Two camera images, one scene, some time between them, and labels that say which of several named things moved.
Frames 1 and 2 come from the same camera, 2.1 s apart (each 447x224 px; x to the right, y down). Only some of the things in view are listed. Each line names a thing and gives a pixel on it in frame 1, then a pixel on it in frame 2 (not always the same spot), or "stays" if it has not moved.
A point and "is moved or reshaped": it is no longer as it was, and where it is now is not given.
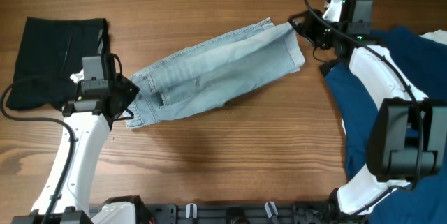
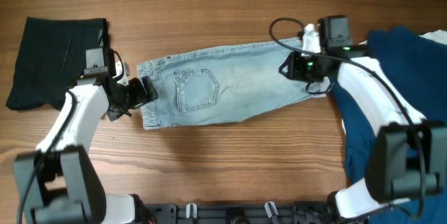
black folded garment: (50, 51) stays
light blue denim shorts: (202, 76) is moved or reshaped
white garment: (438, 36) stays
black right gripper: (309, 24) -> (296, 70)
